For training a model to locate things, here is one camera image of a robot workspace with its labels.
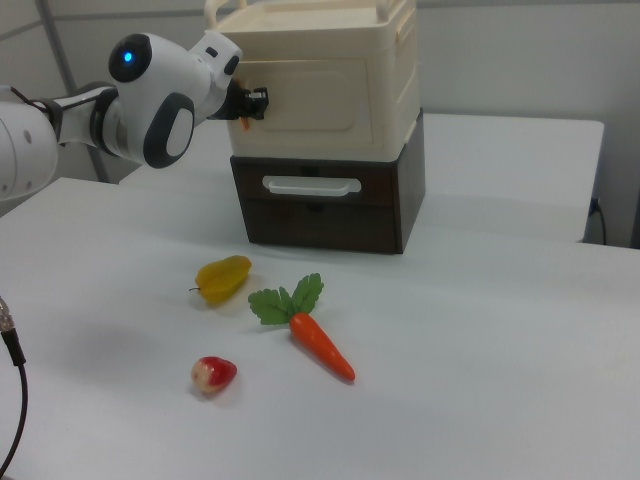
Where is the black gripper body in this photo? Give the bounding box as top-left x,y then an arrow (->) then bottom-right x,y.
206,77 -> 252,122

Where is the cream cabinet door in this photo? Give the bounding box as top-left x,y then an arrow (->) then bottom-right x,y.
228,57 -> 375,152

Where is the cream plastic cabinet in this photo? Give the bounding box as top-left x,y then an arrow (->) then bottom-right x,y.
204,0 -> 419,162

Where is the yellow toy starfruit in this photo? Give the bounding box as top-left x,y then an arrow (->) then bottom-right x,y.
188,254 -> 253,307

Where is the orange toy carrot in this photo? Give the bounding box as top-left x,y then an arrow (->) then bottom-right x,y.
247,272 -> 357,384

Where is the red toy strawberry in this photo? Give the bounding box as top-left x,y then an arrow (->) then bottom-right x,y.
190,355 -> 239,397

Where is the orange door pull strap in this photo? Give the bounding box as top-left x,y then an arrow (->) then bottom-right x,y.
237,77 -> 252,134

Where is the white drawer handle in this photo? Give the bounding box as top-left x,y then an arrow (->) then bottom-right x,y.
262,174 -> 363,198

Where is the black cable with metal connector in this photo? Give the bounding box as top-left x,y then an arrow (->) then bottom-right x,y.
0,294 -> 30,477

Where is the thin black wall cable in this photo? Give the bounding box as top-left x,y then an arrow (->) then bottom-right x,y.
591,197 -> 608,246

